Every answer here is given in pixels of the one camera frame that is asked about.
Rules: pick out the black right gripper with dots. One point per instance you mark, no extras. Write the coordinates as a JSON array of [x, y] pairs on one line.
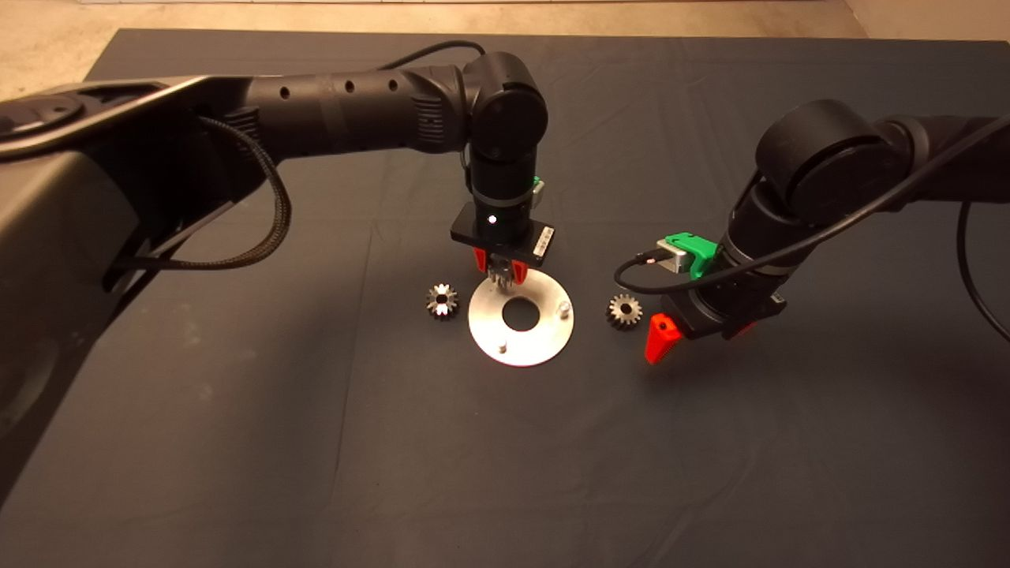
[[718, 304]]

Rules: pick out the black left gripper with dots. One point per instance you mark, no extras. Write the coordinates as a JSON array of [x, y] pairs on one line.
[[505, 233]]

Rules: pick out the small steel planetary gear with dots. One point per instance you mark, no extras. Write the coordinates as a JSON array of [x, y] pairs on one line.
[[499, 276], [450, 308], [634, 319]]

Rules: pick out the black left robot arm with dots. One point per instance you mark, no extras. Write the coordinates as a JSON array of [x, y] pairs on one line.
[[355, 110]]

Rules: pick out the round metal carrier plate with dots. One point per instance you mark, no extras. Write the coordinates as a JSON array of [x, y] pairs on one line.
[[544, 339]]

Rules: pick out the dark grey table cloth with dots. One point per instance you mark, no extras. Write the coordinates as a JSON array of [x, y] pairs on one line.
[[505, 473]]

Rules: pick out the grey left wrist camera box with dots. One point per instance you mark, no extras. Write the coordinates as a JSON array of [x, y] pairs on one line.
[[540, 197]]

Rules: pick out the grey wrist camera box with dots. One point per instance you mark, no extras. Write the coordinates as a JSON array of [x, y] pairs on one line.
[[675, 256], [540, 197]]

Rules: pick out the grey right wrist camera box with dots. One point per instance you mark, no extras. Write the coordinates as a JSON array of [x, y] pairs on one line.
[[675, 256]]

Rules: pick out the green right camera mount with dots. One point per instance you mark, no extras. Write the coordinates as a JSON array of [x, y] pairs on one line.
[[698, 248]]

